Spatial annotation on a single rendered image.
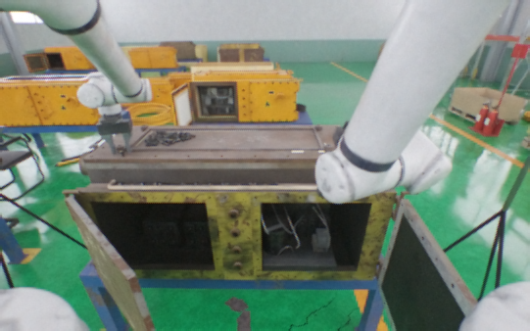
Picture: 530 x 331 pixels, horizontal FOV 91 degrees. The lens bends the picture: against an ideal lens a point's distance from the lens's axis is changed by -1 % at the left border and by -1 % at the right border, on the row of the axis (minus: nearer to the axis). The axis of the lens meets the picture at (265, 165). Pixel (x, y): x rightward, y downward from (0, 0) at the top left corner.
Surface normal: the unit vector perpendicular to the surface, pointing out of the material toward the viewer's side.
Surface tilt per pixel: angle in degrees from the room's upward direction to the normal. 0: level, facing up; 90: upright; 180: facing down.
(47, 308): 18
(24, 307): 10
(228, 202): 90
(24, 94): 90
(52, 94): 90
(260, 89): 90
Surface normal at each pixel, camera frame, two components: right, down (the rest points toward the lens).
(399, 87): -0.67, 0.48
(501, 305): -0.22, -0.91
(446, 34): -0.38, 0.65
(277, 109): 0.00, 0.47
